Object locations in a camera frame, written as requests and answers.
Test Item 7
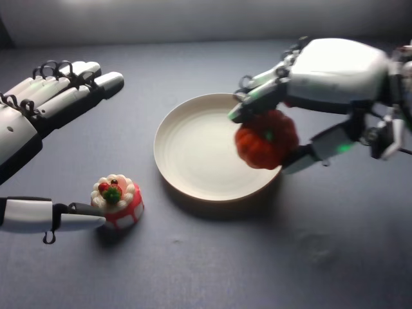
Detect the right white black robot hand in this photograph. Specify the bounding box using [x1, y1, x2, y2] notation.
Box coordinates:
[227, 37, 393, 175]

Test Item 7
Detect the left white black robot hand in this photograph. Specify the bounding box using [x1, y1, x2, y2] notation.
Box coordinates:
[0, 60, 125, 245]

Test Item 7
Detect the orange toy pumpkin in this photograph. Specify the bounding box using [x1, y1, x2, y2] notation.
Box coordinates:
[234, 109, 301, 171]

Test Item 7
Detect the pink toy cake with strawberry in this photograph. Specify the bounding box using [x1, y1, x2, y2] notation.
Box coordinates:
[90, 173, 145, 230]

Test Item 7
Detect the cream round plate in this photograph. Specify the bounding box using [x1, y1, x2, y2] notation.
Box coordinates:
[153, 93, 285, 204]

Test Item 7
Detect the white backdrop panel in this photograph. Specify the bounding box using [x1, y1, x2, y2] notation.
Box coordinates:
[0, 0, 412, 46]

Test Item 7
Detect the grey table cloth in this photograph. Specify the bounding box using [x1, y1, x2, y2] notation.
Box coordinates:
[0, 39, 412, 309]

